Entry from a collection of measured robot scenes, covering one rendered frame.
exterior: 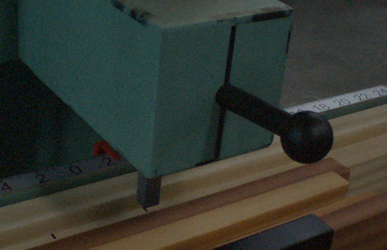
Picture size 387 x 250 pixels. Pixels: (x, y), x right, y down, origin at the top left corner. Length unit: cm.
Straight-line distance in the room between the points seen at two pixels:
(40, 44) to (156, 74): 11
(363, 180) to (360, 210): 14
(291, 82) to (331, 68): 26
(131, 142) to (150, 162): 1
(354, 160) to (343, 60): 274
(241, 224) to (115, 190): 7
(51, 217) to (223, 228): 9
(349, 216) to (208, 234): 7
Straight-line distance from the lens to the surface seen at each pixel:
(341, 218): 36
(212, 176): 43
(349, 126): 51
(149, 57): 30
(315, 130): 28
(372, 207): 37
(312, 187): 42
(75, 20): 35
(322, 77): 302
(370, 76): 312
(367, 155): 50
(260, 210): 39
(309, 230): 31
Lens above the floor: 117
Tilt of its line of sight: 27 degrees down
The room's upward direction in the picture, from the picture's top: 7 degrees clockwise
